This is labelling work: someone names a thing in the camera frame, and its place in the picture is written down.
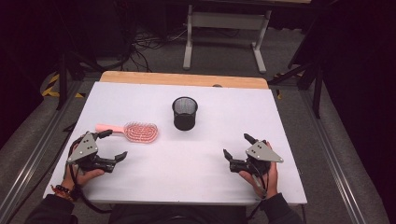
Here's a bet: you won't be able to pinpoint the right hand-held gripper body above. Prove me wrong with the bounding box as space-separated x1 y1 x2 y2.
229 140 285 177

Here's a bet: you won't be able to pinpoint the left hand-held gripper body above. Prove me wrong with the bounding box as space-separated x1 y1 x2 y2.
66 131 117 174

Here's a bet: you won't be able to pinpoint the pink hairbrush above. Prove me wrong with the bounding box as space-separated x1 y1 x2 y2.
94 121 160 145

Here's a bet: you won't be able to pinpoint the black mesh cup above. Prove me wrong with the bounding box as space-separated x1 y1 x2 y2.
171 95 199 132

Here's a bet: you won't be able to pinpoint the person's left hand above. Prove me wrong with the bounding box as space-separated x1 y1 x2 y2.
61 167 106 191

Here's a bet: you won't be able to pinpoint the person's right hand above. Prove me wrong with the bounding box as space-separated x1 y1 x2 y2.
238 141 280 200

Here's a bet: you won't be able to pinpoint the white table mat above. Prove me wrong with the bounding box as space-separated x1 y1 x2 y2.
43 81 308 205

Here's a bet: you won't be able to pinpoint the black tripod stand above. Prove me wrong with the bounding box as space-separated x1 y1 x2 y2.
269 60 325 119
55 50 97 111

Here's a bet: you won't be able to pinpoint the yellow black hazard tape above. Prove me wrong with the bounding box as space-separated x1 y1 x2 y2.
41 72 86 99

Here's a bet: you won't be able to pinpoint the person's dark clothed torso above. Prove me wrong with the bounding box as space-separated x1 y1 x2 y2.
106 203 250 224

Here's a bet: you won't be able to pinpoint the wooden table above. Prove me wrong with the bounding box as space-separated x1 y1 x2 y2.
99 70 270 91

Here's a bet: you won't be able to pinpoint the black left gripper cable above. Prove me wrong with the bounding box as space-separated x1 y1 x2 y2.
64 138 114 216

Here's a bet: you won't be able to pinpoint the beaded bracelet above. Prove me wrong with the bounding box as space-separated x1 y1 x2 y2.
50 184 82 203

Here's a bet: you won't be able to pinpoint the aluminium floor rail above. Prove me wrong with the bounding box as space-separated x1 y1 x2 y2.
298 89 368 224
0 79 84 224

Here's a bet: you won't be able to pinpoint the black floor cables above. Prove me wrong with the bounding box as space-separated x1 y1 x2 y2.
120 26 191 73

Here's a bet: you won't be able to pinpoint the grey metal table frame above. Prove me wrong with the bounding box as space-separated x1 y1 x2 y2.
182 2 274 75

